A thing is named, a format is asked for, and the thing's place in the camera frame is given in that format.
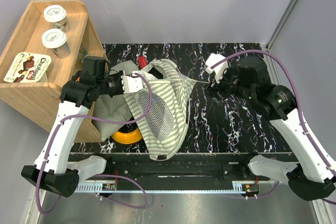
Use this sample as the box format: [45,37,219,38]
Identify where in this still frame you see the white lidded cup front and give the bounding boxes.
[41,28,71,59]

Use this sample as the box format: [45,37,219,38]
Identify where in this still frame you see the glass jar on shelf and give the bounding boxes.
[78,46,88,63]

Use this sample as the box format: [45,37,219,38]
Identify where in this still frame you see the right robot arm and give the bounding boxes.
[205,54,335,201]

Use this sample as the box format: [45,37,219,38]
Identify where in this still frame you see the purple cable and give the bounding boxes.
[209,49,336,205]
[36,72,153,214]

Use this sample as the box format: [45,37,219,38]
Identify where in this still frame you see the green checked cushion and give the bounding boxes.
[93,60,139,141]

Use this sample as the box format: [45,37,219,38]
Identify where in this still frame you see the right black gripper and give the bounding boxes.
[202,63,254,104]

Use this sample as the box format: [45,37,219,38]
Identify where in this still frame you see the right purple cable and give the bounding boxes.
[209,49,336,205]

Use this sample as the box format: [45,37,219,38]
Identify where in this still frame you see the yellow pet bowl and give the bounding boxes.
[111,128,142,145]

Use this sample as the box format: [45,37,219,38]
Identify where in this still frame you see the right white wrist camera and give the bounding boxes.
[205,53,229,83]

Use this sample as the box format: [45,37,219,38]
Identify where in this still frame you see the red toothpaste box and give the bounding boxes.
[138,56,148,69]

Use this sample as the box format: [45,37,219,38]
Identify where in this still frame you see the aluminium rail frame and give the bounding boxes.
[25,42,336,224]

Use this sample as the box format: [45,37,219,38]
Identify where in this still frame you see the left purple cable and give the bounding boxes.
[36,72,153,214]

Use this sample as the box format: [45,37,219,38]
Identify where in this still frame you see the white lidded cup rear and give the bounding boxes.
[44,5,70,33]

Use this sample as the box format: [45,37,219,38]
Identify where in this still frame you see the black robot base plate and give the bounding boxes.
[99,153,258,192]

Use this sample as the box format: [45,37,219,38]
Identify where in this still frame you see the striped green pet tent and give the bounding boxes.
[124,59,196,161]

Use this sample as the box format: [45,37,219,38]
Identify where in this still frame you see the Chobani yogurt flip pack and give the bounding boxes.
[3,52,51,83]

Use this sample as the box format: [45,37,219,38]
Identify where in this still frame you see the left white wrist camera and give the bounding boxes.
[121,71,143,94]

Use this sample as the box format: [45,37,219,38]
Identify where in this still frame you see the white lidded cup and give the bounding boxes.
[41,28,71,59]
[44,5,70,33]

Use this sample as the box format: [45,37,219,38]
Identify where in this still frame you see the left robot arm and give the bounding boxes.
[21,56,125,197]

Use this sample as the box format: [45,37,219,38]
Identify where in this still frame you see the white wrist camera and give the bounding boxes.
[205,53,229,83]
[121,71,143,94]

